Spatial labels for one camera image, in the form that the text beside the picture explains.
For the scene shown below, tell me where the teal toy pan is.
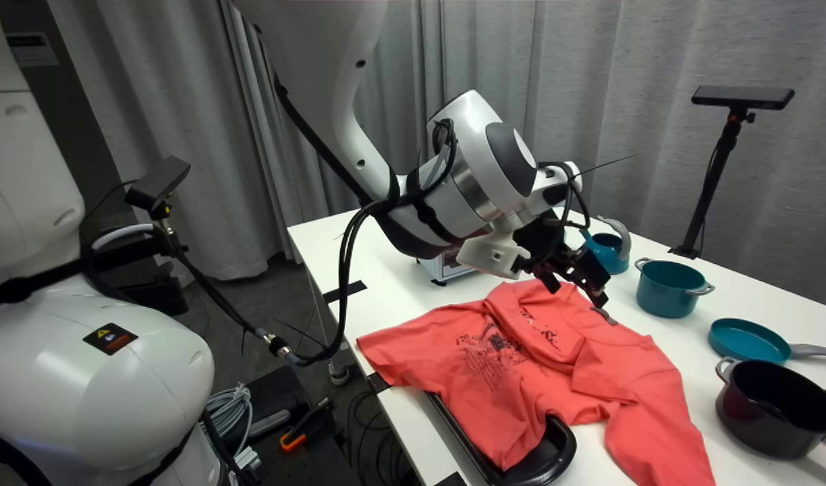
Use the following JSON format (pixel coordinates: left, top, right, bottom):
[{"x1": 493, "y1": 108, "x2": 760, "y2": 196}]
[{"x1": 708, "y1": 316, "x2": 826, "y2": 367}]

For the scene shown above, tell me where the black pot with red handle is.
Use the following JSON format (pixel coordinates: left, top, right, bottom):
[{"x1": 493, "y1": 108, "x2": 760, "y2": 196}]
[{"x1": 712, "y1": 357, "x2": 826, "y2": 462}]

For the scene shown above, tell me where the orange handled tool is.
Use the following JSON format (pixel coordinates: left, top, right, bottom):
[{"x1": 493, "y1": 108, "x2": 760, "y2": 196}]
[{"x1": 274, "y1": 394, "x2": 334, "y2": 456}]

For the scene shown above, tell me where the grey cable bundle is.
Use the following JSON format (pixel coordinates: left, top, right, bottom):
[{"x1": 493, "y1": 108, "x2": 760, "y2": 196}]
[{"x1": 200, "y1": 384, "x2": 262, "y2": 474}]

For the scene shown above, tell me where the orange printed shirt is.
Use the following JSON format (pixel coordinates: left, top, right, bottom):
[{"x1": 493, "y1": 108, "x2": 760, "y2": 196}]
[{"x1": 353, "y1": 277, "x2": 718, "y2": 486}]

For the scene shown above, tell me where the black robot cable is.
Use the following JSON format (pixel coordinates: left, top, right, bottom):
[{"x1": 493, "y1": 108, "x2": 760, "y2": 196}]
[{"x1": 118, "y1": 77, "x2": 597, "y2": 373}]

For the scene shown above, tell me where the long black tape strip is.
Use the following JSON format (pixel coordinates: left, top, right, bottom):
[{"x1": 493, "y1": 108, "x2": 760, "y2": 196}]
[{"x1": 320, "y1": 280, "x2": 370, "y2": 305}]

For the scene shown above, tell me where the grey curtain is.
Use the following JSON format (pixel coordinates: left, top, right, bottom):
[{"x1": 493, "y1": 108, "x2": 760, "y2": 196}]
[{"x1": 46, "y1": 0, "x2": 826, "y2": 312}]

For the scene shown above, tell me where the black stereo camera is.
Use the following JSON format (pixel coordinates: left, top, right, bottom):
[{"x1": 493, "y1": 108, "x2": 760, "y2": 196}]
[{"x1": 689, "y1": 82, "x2": 798, "y2": 112}]

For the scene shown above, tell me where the teal toy pot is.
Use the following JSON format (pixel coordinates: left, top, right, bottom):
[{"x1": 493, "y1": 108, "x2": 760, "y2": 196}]
[{"x1": 632, "y1": 257, "x2": 718, "y2": 320}]

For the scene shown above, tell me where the teal toy kettle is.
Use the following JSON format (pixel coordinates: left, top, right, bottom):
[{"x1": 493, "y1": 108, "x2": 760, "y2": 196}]
[{"x1": 581, "y1": 212, "x2": 635, "y2": 277}]

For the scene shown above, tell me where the black floor box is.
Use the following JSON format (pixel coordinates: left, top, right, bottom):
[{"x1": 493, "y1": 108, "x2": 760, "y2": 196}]
[{"x1": 241, "y1": 362, "x2": 313, "y2": 435}]

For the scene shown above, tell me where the black camera tripod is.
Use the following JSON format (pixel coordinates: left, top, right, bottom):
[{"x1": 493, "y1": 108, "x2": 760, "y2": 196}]
[{"x1": 666, "y1": 104, "x2": 759, "y2": 262}]

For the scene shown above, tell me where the black plastic tray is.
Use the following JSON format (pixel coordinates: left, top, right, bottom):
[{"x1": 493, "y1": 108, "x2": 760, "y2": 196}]
[{"x1": 423, "y1": 389, "x2": 581, "y2": 486}]

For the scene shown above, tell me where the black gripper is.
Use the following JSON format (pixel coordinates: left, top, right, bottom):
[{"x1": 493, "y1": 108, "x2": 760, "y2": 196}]
[{"x1": 511, "y1": 211, "x2": 613, "y2": 311}]

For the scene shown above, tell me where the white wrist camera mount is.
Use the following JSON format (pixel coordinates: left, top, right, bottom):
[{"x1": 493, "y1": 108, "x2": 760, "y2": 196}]
[{"x1": 454, "y1": 235, "x2": 532, "y2": 277}]

